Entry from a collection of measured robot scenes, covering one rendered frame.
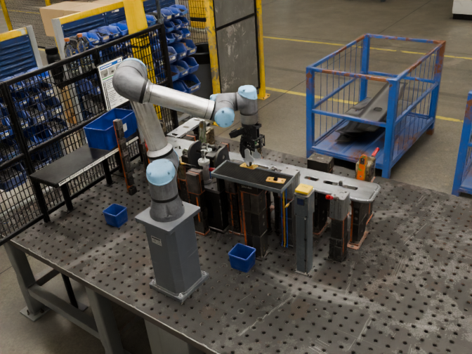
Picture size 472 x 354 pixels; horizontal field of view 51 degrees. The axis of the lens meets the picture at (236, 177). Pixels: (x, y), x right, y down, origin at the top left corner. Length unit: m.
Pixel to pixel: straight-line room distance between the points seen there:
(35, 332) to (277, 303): 1.74
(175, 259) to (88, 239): 0.78
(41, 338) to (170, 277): 1.34
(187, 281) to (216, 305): 0.17
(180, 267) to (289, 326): 0.53
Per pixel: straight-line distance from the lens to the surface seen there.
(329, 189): 2.44
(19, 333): 3.51
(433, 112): 5.31
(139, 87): 1.90
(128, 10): 3.45
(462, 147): 4.04
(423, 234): 2.71
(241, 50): 5.89
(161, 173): 2.03
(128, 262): 2.60
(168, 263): 2.22
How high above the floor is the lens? 2.28
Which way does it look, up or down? 30 degrees down
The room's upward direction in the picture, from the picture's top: 5 degrees counter-clockwise
